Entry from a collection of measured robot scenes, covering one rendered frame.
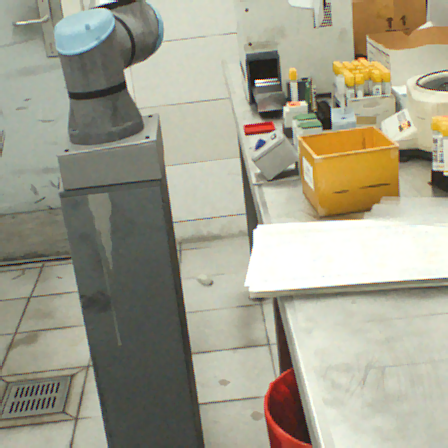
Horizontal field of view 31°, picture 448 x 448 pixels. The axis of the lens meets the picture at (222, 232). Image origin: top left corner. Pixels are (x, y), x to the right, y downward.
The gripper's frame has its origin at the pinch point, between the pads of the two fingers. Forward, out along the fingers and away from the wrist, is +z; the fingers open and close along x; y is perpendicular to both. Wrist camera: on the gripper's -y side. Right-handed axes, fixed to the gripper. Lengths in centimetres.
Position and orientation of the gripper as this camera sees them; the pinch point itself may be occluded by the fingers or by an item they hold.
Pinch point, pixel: (323, 20)
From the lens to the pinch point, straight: 154.0
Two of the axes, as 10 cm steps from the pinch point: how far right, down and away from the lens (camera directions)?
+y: -9.8, 0.8, 1.9
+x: -1.4, 4.2, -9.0
